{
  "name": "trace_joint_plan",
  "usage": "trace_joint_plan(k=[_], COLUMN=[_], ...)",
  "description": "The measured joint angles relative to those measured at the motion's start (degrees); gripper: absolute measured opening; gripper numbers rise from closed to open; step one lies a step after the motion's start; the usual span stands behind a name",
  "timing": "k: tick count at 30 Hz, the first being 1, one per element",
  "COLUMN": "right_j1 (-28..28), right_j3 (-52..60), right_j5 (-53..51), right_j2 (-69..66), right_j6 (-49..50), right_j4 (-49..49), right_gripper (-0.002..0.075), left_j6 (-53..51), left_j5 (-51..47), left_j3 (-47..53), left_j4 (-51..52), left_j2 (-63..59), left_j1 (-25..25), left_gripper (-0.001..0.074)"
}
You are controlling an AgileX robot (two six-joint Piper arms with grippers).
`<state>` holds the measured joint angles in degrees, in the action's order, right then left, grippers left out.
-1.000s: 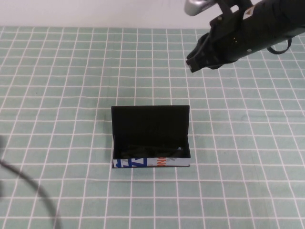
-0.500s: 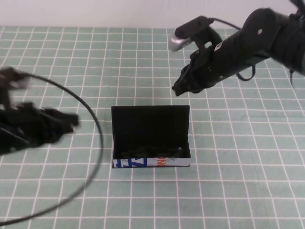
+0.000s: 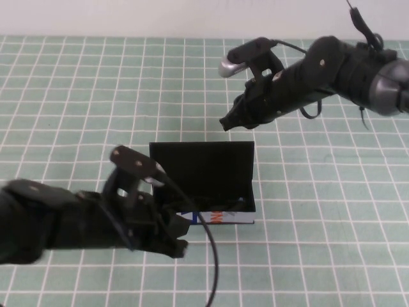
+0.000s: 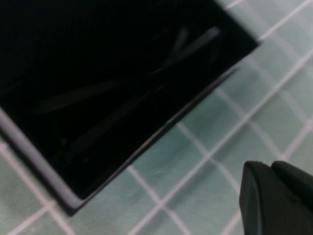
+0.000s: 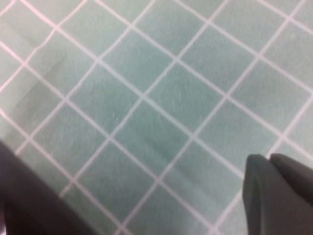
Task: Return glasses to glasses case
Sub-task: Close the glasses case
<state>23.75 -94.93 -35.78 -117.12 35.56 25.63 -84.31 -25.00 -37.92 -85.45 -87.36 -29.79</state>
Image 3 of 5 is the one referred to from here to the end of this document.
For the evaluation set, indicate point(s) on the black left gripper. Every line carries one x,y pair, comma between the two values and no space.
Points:
140,224

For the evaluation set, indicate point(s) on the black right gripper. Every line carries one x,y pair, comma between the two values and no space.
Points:
262,102

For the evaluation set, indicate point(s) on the black printed glasses case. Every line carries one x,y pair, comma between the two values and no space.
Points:
207,172

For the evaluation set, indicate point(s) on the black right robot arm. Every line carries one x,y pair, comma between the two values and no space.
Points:
319,73

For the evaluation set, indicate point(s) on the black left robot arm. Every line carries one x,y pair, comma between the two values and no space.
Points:
38,220

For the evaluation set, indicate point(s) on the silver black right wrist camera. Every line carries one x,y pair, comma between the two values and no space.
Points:
249,51

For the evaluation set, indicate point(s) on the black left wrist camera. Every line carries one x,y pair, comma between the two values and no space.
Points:
134,161

